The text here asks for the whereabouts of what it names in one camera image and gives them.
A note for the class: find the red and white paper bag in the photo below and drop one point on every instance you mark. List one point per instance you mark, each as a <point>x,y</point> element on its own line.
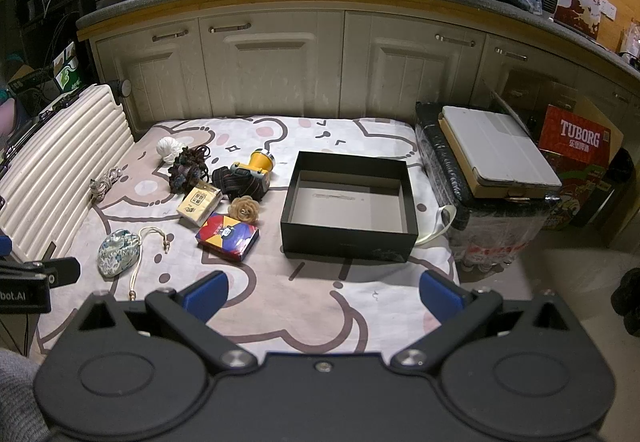
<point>582,7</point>

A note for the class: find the beige knitted rose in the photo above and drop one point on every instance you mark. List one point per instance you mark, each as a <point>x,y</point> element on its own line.
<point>244,210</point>

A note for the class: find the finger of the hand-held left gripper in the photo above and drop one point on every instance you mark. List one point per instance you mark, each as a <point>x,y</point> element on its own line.
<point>62,272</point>

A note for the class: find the red and blue card box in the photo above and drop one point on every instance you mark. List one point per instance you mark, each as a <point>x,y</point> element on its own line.
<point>227,237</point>

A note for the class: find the black cardboard box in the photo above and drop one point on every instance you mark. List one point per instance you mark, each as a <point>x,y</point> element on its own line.
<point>345,202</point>

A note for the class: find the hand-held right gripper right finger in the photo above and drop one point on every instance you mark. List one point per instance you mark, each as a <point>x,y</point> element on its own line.
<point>441,294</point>

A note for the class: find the white ribbed suitcase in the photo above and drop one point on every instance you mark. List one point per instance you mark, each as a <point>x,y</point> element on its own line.
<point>60,157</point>

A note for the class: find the cream cabinet door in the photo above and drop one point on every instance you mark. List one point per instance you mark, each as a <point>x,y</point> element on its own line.
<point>530,67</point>
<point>270,67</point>
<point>160,77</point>
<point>410,72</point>

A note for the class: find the white yarn ball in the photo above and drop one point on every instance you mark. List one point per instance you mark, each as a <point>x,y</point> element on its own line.
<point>169,149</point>

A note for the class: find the grey tablet case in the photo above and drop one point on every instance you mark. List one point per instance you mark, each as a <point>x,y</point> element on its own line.
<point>500,147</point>

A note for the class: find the black wrapped bottle case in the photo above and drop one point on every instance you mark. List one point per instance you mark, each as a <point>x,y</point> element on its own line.
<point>450,182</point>

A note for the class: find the green and white box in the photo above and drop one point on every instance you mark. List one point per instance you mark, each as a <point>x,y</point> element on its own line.
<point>67,69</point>

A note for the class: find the flat brown cardboard box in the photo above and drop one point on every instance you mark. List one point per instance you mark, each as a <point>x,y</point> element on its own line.
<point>492,191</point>

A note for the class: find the yellow tissue pack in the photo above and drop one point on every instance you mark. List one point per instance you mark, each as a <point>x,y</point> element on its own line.
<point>199,204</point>

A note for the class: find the black bin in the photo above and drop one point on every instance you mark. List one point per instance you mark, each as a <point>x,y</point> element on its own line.
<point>615,187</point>

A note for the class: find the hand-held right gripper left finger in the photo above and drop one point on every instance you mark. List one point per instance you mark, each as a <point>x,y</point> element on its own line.
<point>205,294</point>

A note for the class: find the printed cartoon blanket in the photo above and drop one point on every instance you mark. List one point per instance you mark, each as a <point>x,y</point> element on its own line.
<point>295,292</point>

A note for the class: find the red beer carton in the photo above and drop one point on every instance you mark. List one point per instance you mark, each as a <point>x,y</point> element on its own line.
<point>575,157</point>

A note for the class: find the black object on floor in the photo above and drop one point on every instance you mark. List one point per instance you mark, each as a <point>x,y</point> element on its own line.
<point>627,299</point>

